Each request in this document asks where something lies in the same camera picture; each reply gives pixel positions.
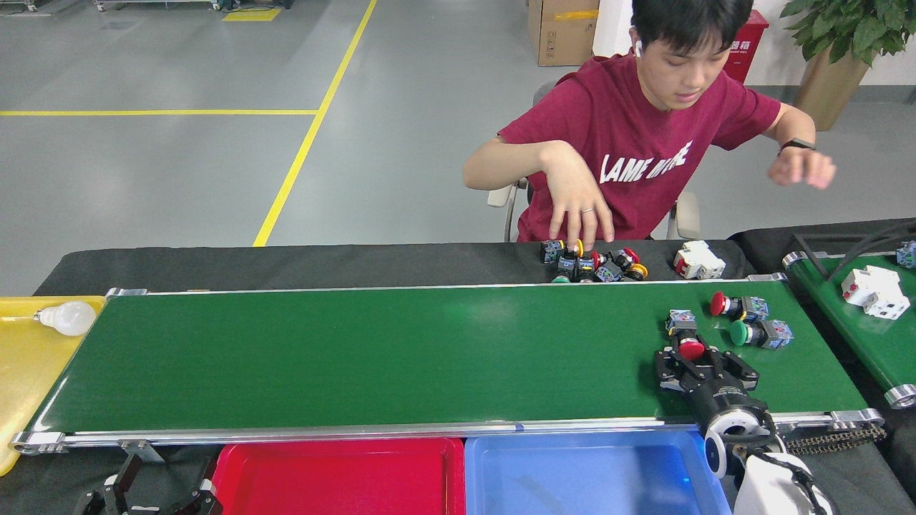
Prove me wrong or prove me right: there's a white light bulb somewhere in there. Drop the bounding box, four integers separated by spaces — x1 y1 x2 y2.
34 301 97 337

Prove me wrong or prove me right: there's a yellow plastic tray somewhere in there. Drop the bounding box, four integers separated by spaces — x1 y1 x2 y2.
0 295 107 476

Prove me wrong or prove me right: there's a black drive chain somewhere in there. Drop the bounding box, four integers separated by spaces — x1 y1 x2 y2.
784 426 888 456

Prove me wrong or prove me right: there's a person's right hand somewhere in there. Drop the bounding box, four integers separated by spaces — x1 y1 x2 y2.
538 141 616 252

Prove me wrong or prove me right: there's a white circuit breaker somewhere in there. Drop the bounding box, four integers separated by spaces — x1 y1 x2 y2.
673 240 726 280
841 265 912 321

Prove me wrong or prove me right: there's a red fire extinguisher box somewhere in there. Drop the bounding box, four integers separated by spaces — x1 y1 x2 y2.
723 9 770 85

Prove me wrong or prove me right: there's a brown cardboard box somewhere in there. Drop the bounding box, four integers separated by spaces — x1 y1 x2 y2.
527 0 600 67

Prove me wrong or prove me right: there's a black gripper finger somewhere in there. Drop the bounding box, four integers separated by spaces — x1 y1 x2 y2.
161 476 224 515
654 345 698 396
701 345 761 392
75 453 144 515

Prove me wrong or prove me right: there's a green conveyor belt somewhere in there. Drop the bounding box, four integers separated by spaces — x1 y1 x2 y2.
781 250 916 410
9 272 888 456

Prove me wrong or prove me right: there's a red plastic tray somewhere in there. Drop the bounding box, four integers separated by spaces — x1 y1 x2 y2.
211 438 466 515

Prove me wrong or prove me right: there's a person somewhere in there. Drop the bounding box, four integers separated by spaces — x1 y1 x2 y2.
462 0 838 252

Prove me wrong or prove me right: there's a grey office chair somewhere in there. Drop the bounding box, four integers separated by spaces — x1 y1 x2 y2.
488 80 702 242

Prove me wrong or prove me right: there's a blue plastic tray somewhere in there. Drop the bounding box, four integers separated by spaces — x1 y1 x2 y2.
464 429 732 515

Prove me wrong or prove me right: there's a potted green plant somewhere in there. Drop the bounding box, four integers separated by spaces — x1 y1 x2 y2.
780 0 916 132

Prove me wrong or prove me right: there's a person's left hand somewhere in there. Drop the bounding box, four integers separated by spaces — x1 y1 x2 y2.
768 147 837 190

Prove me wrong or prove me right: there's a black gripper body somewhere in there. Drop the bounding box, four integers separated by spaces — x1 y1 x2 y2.
680 372 774 430

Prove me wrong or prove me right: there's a black cable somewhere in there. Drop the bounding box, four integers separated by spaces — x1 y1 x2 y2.
834 222 916 281

